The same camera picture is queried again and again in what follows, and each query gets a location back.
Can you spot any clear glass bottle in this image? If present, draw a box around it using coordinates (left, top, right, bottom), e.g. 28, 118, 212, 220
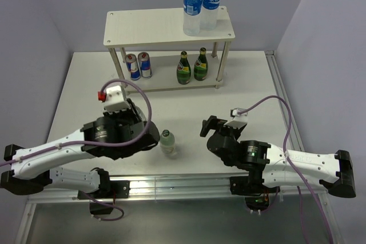
160, 129, 175, 156
135, 106, 147, 121

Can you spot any green glass bottle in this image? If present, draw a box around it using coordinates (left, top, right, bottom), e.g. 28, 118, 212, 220
176, 51, 191, 85
194, 47, 208, 81

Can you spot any blue label water bottle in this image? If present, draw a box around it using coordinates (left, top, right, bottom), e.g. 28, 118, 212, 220
183, 0, 202, 36
200, 0, 220, 30

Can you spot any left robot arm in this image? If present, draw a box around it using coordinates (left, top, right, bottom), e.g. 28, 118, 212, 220
1, 99, 160, 198

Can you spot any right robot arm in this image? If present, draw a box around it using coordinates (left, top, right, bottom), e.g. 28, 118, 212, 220
200, 115, 356, 198

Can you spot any beige two-tier shelf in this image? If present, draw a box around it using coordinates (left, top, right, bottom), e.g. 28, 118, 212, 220
104, 6, 235, 91

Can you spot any left red bull can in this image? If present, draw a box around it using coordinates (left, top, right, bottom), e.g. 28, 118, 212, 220
125, 54, 141, 81

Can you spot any red bull can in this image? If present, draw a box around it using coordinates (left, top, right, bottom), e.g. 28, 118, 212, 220
125, 54, 141, 81
138, 52, 152, 78

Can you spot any right red bull can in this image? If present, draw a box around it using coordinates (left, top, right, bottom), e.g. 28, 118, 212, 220
138, 52, 152, 78

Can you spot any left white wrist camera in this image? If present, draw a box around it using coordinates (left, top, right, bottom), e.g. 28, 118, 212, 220
98, 85, 130, 113

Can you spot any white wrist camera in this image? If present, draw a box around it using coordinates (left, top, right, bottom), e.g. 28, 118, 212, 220
98, 85, 130, 113
224, 108, 248, 129

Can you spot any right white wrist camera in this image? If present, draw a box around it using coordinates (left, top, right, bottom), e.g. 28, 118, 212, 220
224, 108, 248, 129

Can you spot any aluminium frame rail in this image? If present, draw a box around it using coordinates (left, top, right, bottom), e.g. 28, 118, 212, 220
16, 51, 343, 243

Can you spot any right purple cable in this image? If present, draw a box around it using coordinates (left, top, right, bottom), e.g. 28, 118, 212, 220
237, 95, 334, 244

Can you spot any purple cable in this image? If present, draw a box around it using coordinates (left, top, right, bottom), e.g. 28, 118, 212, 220
237, 95, 334, 244
0, 79, 152, 222

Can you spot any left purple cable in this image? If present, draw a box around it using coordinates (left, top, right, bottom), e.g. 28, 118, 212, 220
0, 79, 152, 222

